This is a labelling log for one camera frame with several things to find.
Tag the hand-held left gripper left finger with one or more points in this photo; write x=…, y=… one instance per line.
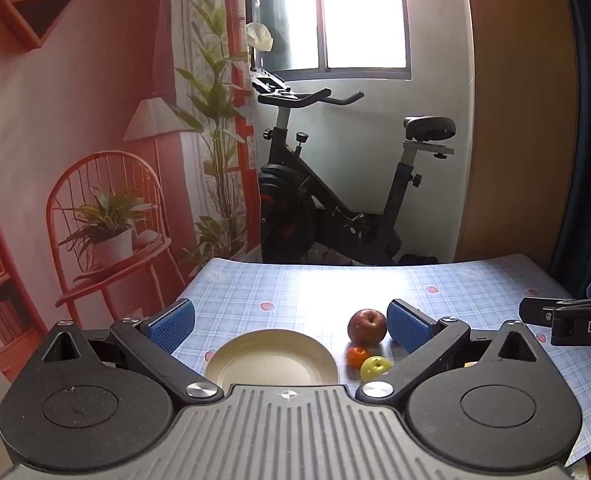
x=173, y=325

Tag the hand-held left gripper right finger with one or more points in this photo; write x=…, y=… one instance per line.
x=408, y=325

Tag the red apple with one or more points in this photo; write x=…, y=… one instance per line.
x=368, y=327

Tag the orange tangerine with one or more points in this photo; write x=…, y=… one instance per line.
x=357, y=356

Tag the cream round plate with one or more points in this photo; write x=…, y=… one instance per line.
x=275, y=360

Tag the small yellow-green apple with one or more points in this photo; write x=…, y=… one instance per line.
x=373, y=370

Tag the blue checked tablecloth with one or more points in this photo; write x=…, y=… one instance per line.
x=285, y=290

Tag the black exercise bike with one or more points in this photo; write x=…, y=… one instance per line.
x=285, y=200

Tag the wooden cabinet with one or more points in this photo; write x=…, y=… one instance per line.
x=520, y=110

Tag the white cloth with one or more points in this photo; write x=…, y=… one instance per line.
x=259, y=36

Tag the window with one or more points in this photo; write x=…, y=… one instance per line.
x=360, y=15

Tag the printed wall poster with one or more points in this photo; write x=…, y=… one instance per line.
x=75, y=110

